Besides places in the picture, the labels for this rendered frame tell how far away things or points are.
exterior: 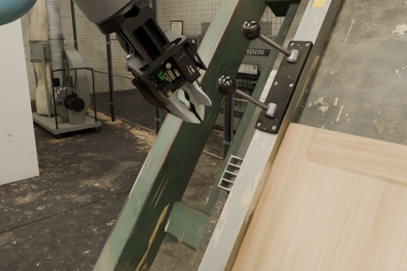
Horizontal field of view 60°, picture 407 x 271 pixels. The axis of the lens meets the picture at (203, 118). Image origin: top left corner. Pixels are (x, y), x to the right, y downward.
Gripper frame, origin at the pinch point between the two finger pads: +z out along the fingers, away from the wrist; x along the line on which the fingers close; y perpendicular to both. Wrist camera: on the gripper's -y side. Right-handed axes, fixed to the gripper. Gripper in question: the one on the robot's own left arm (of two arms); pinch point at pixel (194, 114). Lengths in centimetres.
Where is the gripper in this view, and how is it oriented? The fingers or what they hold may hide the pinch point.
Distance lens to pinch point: 54.6
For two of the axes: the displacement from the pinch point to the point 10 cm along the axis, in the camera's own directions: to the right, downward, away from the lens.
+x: 7.4, -6.6, 1.5
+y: 4.8, 3.6, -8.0
